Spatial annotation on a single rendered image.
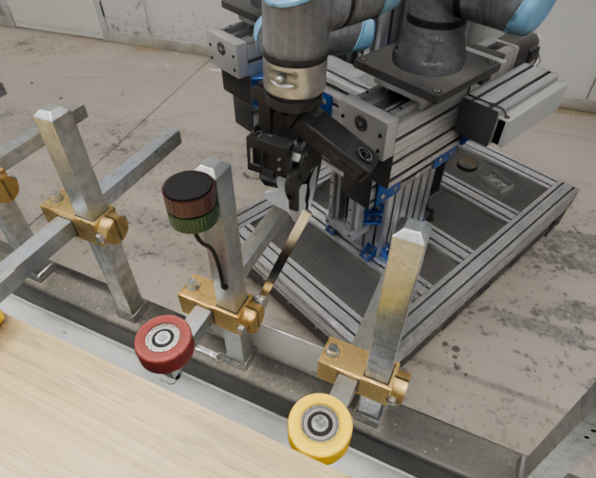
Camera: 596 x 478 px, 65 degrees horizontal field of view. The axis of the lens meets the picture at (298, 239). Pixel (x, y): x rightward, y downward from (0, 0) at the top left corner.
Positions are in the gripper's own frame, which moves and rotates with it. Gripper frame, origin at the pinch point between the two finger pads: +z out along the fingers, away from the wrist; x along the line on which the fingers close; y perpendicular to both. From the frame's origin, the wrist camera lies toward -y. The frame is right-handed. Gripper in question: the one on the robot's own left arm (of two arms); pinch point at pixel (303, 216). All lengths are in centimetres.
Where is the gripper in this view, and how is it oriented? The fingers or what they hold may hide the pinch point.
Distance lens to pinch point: 70.6
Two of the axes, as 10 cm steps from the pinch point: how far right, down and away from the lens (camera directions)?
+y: -9.0, -3.2, 2.8
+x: -4.3, 6.3, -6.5
